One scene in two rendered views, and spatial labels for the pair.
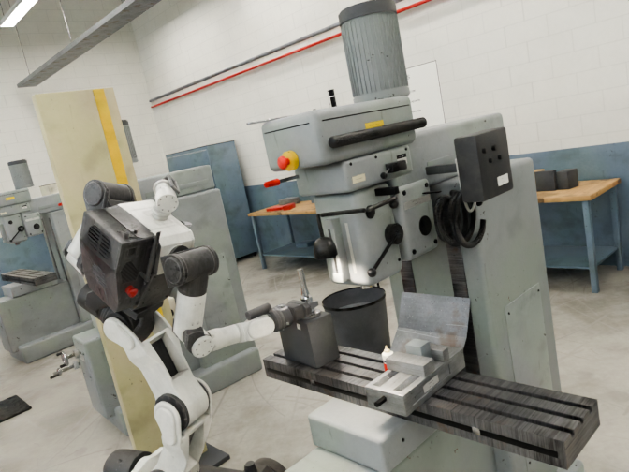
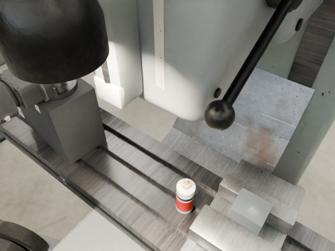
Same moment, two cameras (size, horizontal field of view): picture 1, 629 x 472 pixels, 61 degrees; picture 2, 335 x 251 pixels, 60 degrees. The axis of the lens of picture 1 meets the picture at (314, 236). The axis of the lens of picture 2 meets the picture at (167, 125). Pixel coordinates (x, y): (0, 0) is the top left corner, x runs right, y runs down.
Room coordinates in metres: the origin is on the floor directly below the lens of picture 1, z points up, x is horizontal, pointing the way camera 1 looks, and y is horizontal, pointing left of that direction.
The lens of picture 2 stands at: (1.44, -0.06, 1.57)
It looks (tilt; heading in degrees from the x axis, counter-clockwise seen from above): 46 degrees down; 349
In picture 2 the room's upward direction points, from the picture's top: straight up
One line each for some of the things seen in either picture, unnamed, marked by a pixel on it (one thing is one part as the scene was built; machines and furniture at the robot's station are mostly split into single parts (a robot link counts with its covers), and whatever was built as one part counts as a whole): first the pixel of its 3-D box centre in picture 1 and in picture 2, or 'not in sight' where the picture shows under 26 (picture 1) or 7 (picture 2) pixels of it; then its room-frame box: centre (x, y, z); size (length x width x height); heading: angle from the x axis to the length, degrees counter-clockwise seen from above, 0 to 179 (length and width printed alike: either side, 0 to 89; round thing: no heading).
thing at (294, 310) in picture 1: (289, 313); (14, 92); (1.95, 0.15, 1.19); 0.13 x 0.12 x 0.10; 38
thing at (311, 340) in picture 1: (306, 334); (56, 105); (2.05, 0.11, 1.06); 0.22 x 0.12 x 0.20; 35
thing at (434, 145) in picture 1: (431, 153); not in sight; (2.12, -0.52, 1.66); 0.80 x 0.23 x 0.20; 132
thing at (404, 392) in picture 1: (416, 370); (236, 239); (1.64, -0.24, 1.01); 0.35 x 0.15 x 0.11; 133
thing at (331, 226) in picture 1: (336, 249); (108, 9); (1.71, -0.06, 1.45); 0.04 x 0.04 x 0.21; 42
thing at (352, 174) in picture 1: (354, 169); not in sight; (1.82, -0.18, 1.68); 0.34 x 0.24 x 0.10; 132
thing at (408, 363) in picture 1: (409, 363); (232, 243); (1.62, -0.22, 1.05); 0.15 x 0.06 x 0.04; 43
